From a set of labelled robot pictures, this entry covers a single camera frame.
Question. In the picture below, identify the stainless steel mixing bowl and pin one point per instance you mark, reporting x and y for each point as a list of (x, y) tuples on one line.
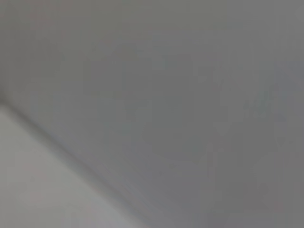
[(190, 95)]

